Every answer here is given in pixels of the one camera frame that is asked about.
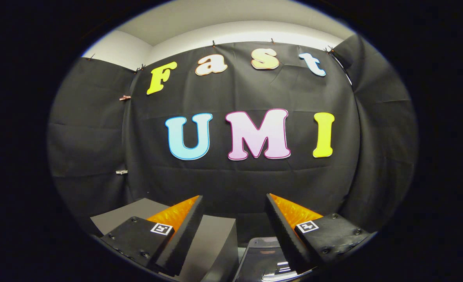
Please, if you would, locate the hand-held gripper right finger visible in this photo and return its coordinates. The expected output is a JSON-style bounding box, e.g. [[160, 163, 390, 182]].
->
[[265, 193, 372, 275]]

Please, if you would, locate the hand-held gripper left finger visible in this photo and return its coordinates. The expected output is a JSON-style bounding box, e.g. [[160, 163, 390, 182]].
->
[[99, 195, 205, 277]]

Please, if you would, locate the grey washing machine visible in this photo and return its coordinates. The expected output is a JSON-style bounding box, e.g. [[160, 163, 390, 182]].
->
[[233, 236, 300, 282]]

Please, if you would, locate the grey box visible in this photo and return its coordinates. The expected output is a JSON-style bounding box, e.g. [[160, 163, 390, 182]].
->
[[90, 197, 239, 282]]

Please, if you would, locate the black backdrop cloth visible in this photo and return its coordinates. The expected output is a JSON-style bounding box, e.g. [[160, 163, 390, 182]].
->
[[47, 33, 418, 235]]

